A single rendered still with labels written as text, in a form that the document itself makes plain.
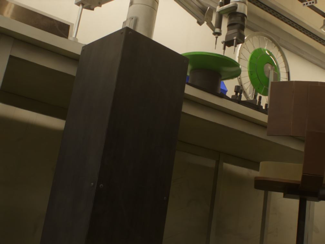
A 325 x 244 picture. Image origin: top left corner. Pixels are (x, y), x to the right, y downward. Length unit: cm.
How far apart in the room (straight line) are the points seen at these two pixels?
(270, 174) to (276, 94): 28
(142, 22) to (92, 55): 18
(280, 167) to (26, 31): 98
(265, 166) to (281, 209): 202
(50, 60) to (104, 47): 35
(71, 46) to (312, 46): 301
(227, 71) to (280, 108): 41
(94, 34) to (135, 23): 137
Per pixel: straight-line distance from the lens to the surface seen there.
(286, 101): 141
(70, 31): 206
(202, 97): 166
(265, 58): 255
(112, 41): 110
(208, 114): 174
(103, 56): 112
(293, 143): 213
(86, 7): 159
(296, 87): 142
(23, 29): 138
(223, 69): 172
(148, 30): 122
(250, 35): 252
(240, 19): 160
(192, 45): 296
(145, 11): 123
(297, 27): 379
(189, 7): 195
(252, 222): 320
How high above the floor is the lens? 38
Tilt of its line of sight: 14 degrees up
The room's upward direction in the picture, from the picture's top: 9 degrees clockwise
